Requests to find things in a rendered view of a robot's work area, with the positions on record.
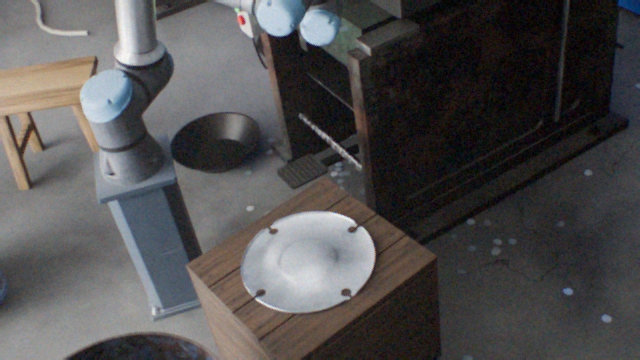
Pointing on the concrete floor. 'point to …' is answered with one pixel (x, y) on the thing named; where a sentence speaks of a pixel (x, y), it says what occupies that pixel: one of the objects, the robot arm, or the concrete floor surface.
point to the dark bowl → (215, 141)
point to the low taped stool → (17, 99)
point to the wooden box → (323, 333)
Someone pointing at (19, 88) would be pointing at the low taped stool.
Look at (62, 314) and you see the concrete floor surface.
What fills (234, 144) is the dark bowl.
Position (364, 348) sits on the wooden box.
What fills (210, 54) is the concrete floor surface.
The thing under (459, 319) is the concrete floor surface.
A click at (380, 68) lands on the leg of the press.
